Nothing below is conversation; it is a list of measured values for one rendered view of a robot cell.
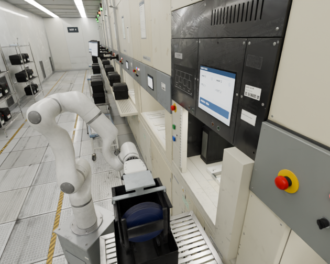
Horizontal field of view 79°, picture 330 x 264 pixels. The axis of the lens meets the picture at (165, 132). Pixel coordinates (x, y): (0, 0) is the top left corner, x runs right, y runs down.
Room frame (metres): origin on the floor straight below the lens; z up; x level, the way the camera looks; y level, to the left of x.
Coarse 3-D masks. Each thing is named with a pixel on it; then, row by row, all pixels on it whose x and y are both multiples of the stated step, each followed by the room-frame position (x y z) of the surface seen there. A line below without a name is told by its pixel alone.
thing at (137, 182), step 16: (128, 176) 0.70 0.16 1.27; (144, 176) 0.70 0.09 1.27; (112, 192) 0.71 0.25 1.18; (128, 192) 0.77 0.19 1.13; (144, 192) 0.69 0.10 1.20; (160, 192) 0.74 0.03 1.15; (128, 208) 0.76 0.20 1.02; (144, 224) 0.59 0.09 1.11; (160, 224) 0.61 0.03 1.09; (128, 240) 0.57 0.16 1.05
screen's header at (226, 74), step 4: (200, 68) 1.03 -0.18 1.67; (204, 68) 0.99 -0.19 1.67; (208, 68) 0.95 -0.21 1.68; (212, 72) 0.92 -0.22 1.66; (216, 72) 0.88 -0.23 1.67; (220, 72) 0.86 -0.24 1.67; (224, 72) 0.83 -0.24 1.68; (228, 72) 0.80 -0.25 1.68; (228, 76) 0.80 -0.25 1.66; (232, 76) 0.78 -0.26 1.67
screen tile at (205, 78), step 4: (204, 76) 0.98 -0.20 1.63; (208, 76) 0.94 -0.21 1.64; (204, 80) 0.98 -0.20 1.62; (208, 80) 0.94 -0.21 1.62; (212, 84) 0.91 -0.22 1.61; (200, 88) 1.02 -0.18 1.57; (204, 88) 0.98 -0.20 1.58; (212, 88) 0.91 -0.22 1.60; (200, 92) 1.01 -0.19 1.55; (204, 92) 0.97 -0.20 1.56; (208, 92) 0.94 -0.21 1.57; (212, 92) 0.90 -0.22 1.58; (208, 96) 0.93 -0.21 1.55; (212, 96) 0.90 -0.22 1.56
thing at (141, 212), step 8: (144, 208) 0.61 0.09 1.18; (152, 208) 0.62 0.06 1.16; (128, 216) 0.59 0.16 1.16; (136, 216) 0.60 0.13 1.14; (144, 216) 0.61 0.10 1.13; (152, 216) 0.62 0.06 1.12; (160, 216) 0.63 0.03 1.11; (128, 224) 0.59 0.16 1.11; (136, 224) 0.60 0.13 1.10; (152, 232) 0.62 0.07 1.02; (160, 232) 0.63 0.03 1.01; (136, 240) 0.60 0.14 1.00; (144, 240) 0.61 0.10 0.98
